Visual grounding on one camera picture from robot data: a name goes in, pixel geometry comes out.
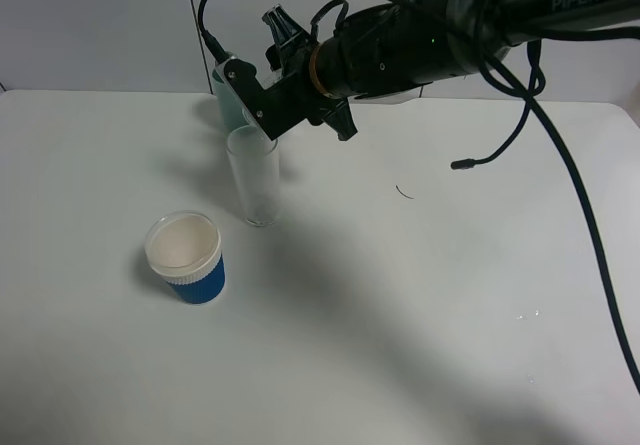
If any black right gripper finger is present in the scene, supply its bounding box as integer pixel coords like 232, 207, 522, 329
322, 99, 358, 141
262, 6, 312, 53

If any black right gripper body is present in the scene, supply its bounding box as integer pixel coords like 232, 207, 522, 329
265, 38, 341, 125

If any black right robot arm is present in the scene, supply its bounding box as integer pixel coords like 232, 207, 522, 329
251, 0, 639, 141

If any teal green cup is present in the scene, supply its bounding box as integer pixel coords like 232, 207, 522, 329
212, 60, 250, 133

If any blue white ribbed cup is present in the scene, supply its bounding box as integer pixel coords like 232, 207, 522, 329
144, 210, 226, 304

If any thin dark curved strip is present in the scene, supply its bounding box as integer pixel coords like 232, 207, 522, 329
395, 184, 415, 200

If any tall clear glass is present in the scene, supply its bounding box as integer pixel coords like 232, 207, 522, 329
226, 125, 281, 227

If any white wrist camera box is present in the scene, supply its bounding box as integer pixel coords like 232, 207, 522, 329
216, 57, 309, 140

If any black camera cable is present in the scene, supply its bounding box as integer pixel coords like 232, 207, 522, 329
197, 0, 640, 396

